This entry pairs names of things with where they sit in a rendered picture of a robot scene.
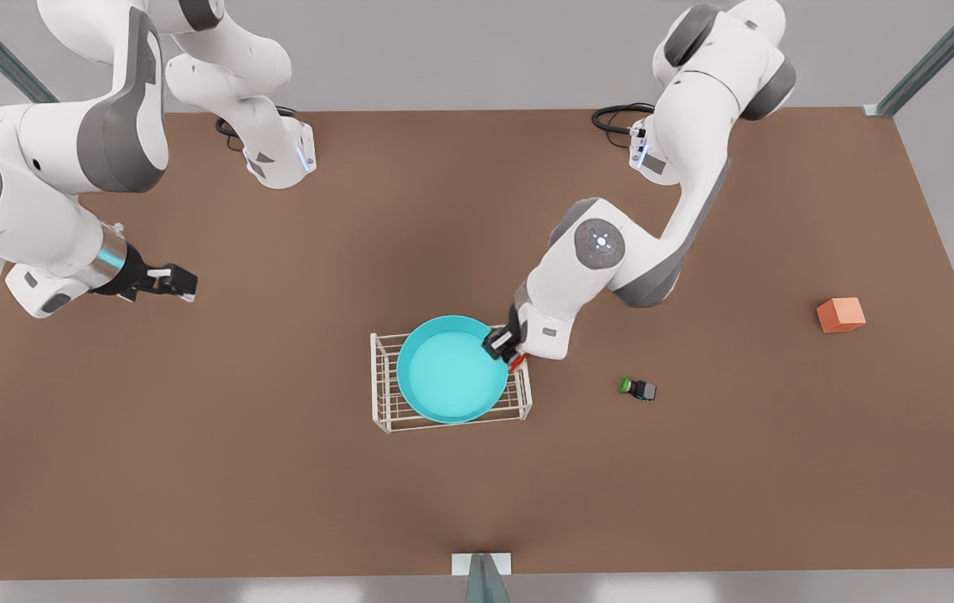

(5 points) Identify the white wire shelf rack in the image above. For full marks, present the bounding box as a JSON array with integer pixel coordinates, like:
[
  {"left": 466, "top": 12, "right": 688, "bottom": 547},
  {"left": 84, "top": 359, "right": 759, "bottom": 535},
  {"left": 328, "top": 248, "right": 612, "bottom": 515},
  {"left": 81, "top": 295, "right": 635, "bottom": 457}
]
[{"left": 369, "top": 324, "right": 534, "bottom": 435}]

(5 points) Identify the black cable loop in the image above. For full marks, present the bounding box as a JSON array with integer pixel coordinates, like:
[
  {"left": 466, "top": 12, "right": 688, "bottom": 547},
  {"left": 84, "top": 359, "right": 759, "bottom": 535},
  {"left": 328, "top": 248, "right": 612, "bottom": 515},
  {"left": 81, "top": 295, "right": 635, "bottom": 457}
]
[
  {"left": 214, "top": 106, "right": 298, "bottom": 153},
  {"left": 591, "top": 102, "right": 657, "bottom": 151}
]

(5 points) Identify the cyan round plate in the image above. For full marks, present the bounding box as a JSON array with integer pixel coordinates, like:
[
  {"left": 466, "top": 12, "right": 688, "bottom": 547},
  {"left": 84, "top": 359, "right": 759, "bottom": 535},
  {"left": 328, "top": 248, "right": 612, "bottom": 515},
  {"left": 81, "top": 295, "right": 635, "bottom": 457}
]
[{"left": 396, "top": 315, "right": 512, "bottom": 425}]

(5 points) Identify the orange box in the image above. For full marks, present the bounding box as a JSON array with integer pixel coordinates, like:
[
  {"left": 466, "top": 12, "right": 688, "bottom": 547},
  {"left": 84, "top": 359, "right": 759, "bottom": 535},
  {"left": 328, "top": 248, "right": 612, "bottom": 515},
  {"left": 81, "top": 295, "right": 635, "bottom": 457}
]
[{"left": 816, "top": 296, "right": 868, "bottom": 335}]

